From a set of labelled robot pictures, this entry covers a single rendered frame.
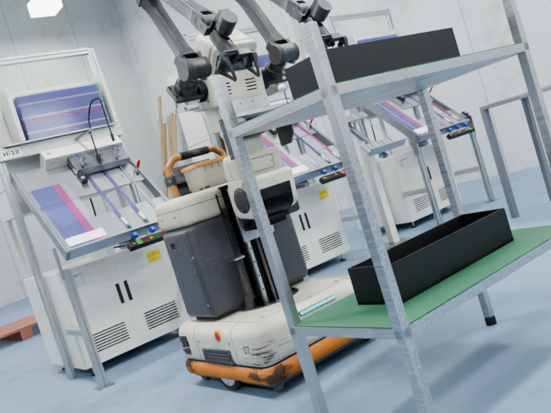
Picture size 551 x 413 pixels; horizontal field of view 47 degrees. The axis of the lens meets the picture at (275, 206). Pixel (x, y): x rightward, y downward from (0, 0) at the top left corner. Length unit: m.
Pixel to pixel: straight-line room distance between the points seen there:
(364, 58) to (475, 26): 5.81
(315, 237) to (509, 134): 3.50
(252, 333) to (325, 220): 2.44
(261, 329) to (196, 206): 0.59
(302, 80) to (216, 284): 1.12
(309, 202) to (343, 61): 2.93
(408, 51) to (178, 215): 1.16
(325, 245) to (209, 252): 2.15
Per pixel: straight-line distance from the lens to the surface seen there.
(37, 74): 12.70
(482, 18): 7.53
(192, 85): 2.37
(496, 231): 2.12
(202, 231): 2.60
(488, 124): 4.57
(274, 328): 2.37
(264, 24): 2.64
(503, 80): 7.46
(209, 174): 2.71
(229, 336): 2.48
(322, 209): 4.68
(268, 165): 2.51
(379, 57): 1.85
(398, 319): 1.55
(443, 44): 2.08
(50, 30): 13.10
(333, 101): 1.49
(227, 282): 2.64
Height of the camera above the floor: 0.79
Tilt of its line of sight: 3 degrees down
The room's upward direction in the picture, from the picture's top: 17 degrees counter-clockwise
